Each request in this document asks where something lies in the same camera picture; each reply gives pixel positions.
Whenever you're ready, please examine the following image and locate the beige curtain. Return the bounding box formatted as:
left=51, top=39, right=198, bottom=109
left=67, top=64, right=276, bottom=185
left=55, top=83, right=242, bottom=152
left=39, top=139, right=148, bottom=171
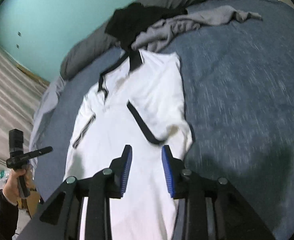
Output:
left=0, top=47, right=46, bottom=171

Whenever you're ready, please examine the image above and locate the grey knit sweater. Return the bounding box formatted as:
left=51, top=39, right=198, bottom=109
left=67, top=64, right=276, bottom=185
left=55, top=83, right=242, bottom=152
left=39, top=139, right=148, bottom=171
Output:
left=131, top=5, right=262, bottom=53

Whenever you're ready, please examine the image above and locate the white black-collared polo shirt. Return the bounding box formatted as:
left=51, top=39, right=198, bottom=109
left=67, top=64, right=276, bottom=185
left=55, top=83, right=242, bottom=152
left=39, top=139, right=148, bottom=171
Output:
left=65, top=50, right=192, bottom=239

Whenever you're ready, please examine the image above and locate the blue patterned bed sheet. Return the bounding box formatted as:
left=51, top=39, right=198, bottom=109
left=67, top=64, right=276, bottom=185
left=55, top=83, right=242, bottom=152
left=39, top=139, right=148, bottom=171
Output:
left=33, top=0, right=294, bottom=240

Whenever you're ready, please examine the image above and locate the light grey blanket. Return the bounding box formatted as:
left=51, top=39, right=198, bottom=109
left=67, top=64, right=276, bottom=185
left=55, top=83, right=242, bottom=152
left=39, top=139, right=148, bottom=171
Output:
left=28, top=76, right=68, bottom=170

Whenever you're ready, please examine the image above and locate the person's left forearm black sleeve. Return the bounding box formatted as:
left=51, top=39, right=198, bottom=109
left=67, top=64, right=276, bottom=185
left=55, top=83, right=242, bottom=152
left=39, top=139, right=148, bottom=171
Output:
left=0, top=190, right=19, bottom=239

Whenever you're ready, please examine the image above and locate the cardboard box clutter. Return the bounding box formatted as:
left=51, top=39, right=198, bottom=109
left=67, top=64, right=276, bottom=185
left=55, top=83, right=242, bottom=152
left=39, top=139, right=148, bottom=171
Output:
left=0, top=169, right=44, bottom=218

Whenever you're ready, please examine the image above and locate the person's left hand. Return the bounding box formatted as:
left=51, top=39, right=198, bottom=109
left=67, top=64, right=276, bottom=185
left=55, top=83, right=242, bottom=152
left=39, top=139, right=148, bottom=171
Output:
left=2, top=169, right=33, bottom=206

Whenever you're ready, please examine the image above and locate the black garment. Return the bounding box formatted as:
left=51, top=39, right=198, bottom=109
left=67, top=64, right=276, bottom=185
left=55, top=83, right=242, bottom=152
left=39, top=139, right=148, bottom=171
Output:
left=104, top=2, right=189, bottom=53

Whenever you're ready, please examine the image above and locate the wooden pole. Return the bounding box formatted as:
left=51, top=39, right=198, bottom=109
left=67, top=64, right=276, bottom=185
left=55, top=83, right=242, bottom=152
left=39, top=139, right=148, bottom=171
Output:
left=16, top=64, right=49, bottom=86

